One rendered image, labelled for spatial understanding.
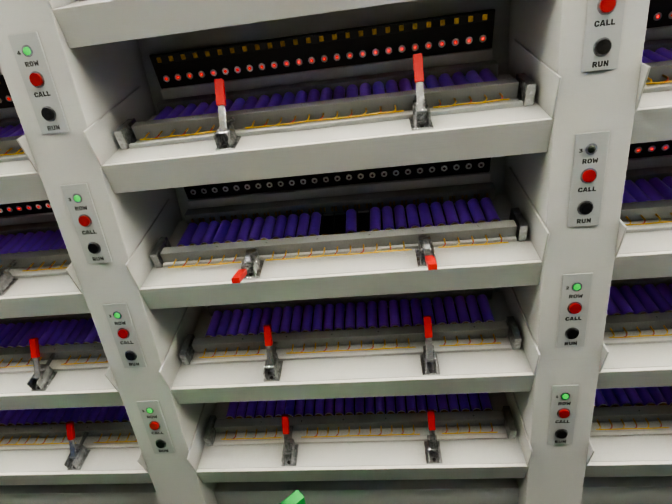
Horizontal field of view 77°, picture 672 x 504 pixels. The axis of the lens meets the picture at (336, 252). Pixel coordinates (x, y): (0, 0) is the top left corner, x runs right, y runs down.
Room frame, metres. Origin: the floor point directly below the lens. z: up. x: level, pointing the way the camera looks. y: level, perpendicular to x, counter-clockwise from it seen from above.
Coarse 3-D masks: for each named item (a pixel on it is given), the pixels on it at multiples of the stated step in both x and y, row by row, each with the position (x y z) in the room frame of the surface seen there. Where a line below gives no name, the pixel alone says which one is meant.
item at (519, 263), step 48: (288, 192) 0.76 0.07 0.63; (336, 192) 0.75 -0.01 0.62; (144, 240) 0.66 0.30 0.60; (528, 240) 0.59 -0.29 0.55; (144, 288) 0.61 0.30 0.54; (192, 288) 0.60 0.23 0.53; (240, 288) 0.60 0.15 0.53; (288, 288) 0.59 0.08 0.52; (336, 288) 0.58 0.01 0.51; (384, 288) 0.58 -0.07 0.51; (432, 288) 0.57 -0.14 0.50; (480, 288) 0.56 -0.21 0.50
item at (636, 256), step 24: (648, 144) 0.68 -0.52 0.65; (648, 168) 0.68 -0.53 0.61; (624, 192) 0.64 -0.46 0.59; (648, 192) 0.63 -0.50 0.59; (624, 216) 0.59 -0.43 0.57; (648, 216) 0.59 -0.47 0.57; (624, 240) 0.56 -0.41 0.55; (648, 240) 0.55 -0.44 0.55; (624, 264) 0.53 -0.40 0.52; (648, 264) 0.53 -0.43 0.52
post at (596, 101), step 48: (528, 0) 0.65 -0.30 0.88; (576, 0) 0.54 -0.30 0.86; (528, 48) 0.64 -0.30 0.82; (576, 48) 0.54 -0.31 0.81; (624, 48) 0.53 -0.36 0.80; (576, 96) 0.54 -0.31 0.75; (624, 96) 0.53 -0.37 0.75; (624, 144) 0.53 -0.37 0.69; (528, 192) 0.61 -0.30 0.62; (576, 240) 0.53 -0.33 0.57; (528, 288) 0.59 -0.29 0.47; (576, 384) 0.53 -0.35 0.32; (528, 432) 0.55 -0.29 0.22; (576, 432) 0.53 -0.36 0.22; (528, 480) 0.54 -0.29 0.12; (576, 480) 0.53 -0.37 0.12
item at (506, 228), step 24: (264, 240) 0.65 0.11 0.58; (288, 240) 0.64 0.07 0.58; (312, 240) 0.63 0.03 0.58; (336, 240) 0.62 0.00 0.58; (360, 240) 0.62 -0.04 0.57; (384, 240) 0.61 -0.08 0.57; (408, 240) 0.61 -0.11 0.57; (432, 240) 0.61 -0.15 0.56; (456, 240) 0.60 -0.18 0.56; (216, 264) 0.63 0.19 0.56
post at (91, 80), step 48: (0, 0) 0.62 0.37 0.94; (0, 48) 0.62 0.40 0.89; (48, 48) 0.61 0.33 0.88; (96, 48) 0.69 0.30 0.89; (96, 96) 0.65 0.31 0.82; (48, 144) 0.62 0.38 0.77; (48, 192) 0.62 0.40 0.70; (96, 192) 0.61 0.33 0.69; (144, 192) 0.70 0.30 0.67; (96, 288) 0.62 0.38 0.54; (144, 336) 0.61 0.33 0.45; (144, 384) 0.62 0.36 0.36; (144, 432) 0.62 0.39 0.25; (192, 432) 0.64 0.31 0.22; (192, 480) 0.61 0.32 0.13
